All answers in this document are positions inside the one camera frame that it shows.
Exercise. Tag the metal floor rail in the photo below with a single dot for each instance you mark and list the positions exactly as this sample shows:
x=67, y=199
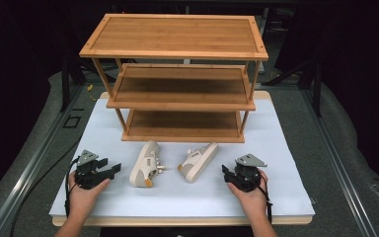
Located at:
x=339, y=158
x=29, y=171

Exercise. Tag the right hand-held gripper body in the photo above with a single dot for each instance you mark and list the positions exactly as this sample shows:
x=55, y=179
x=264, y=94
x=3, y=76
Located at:
x=245, y=176

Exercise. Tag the small yellow object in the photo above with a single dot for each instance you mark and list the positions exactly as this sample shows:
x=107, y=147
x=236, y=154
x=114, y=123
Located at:
x=90, y=88

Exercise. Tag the white table mat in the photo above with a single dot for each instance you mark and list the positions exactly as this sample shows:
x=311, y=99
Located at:
x=184, y=200

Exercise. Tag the black metal stand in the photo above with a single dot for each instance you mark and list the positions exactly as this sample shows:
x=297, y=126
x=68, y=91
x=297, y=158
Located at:
x=65, y=85
x=316, y=89

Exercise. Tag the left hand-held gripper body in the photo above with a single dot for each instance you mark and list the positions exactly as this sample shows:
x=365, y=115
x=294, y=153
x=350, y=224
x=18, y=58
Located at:
x=87, y=173

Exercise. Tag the beige white sneaker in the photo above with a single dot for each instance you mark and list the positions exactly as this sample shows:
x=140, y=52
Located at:
x=143, y=164
x=197, y=163

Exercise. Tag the person's left hand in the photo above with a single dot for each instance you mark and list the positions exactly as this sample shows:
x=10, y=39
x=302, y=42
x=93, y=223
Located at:
x=84, y=197

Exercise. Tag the person's right hand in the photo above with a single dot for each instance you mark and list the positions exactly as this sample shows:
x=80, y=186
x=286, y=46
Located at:
x=251, y=199

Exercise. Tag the three-tier wooden shoe rack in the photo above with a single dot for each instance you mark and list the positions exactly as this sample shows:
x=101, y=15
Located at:
x=177, y=34

